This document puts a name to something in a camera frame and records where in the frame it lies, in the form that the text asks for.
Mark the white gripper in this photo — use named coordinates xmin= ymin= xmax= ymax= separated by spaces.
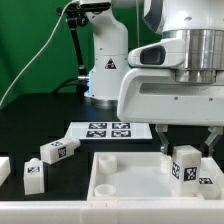
xmin=117 ymin=68 xmax=224 ymax=157

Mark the white square tabletop panel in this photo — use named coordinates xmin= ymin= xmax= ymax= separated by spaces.
xmin=87 ymin=152 xmax=200 ymax=200

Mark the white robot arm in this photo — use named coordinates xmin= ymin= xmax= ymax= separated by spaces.
xmin=80 ymin=0 xmax=224 ymax=152

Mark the white marker base sheet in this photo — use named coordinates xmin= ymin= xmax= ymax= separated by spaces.
xmin=65 ymin=122 xmax=152 ymax=140

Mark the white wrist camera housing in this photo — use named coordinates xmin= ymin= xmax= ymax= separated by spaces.
xmin=128 ymin=38 xmax=185 ymax=68

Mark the black cable on table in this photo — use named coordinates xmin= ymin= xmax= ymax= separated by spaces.
xmin=51 ymin=77 xmax=88 ymax=95

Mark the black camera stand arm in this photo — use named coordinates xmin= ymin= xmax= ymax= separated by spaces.
xmin=57 ymin=3 xmax=88 ymax=80

